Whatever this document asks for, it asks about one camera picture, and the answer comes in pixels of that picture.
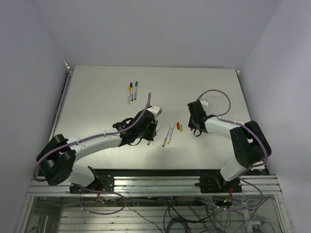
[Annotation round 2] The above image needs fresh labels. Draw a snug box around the white pen red end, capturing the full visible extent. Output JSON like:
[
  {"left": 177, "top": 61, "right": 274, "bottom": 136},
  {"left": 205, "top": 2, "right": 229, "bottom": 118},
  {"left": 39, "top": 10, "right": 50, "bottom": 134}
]
[{"left": 162, "top": 125, "right": 171, "bottom": 147}]

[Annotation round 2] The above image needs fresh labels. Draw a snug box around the white pen yellow end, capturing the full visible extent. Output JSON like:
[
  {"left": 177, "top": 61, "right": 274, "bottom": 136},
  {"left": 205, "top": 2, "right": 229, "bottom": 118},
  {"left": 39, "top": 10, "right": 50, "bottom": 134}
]
[{"left": 127, "top": 90, "right": 131, "bottom": 105}]

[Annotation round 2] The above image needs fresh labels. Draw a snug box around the white pen green end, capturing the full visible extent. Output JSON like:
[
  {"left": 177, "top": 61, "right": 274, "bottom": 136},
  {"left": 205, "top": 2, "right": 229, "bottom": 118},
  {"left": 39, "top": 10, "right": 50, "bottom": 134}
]
[{"left": 134, "top": 87, "right": 138, "bottom": 100}]

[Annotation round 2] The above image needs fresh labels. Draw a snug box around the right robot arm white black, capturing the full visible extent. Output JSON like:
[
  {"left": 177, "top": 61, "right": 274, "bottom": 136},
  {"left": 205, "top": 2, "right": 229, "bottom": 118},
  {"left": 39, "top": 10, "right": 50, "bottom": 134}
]
[{"left": 188, "top": 100, "right": 272, "bottom": 192}]

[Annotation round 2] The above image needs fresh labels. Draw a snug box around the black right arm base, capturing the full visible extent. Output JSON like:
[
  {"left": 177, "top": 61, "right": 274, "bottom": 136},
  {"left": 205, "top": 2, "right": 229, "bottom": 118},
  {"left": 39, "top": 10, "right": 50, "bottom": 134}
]
[{"left": 194, "top": 169, "right": 242, "bottom": 193}]

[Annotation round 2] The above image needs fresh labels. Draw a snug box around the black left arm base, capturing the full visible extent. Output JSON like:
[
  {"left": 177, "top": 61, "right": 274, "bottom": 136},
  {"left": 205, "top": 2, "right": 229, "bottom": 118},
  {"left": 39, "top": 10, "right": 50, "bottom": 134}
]
[{"left": 67, "top": 165, "right": 115, "bottom": 194}]

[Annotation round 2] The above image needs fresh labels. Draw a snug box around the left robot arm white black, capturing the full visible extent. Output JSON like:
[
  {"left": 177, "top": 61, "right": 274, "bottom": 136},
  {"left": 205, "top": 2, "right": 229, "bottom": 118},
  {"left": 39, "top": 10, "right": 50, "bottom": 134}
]
[{"left": 36, "top": 106, "right": 162, "bottom": 193}]

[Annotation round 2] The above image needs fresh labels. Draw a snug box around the white pen orange end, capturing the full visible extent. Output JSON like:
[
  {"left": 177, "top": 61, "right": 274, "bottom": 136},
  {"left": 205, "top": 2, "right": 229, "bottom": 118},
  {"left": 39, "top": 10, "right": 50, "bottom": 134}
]
[{"left": 167, "top": 124, "right": 175, "bottom": 144}]

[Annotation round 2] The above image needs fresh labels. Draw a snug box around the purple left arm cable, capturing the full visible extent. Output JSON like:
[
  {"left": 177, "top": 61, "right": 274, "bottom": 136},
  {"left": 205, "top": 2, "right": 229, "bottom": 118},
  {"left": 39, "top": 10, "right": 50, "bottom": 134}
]
[{"left": 33, "top": 92, "right": 153, "bottom": 215}]

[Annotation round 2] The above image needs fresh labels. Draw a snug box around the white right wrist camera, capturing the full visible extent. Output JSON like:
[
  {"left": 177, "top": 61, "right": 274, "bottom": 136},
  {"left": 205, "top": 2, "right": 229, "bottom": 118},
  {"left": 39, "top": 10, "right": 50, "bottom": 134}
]
[{"left": 200, "top": 99, "right": 209, "bottom": 107}]

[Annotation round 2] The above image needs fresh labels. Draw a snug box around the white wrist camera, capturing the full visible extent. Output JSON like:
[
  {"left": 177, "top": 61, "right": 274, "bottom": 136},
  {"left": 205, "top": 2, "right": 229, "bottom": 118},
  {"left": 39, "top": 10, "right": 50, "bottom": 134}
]
[
  {"left": 148, "top": 105, "right": 162, "bottom": 117},
  {"left": 200, "top": 99, "right": 209, "bottom": 107}
]

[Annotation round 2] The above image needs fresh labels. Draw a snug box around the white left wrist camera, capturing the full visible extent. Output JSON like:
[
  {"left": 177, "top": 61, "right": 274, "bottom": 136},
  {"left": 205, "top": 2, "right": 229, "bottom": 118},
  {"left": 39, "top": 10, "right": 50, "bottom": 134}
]
[{"left": 148, "top": 105, "right": 162, "bottom": 117}]

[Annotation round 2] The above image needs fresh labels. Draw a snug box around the aluminium frame rail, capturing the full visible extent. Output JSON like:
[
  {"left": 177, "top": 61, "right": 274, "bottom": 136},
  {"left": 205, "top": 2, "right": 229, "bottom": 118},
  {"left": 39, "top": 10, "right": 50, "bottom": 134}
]
[{"left": 27, "top": 175, "right": 282, "bottom": 197}]

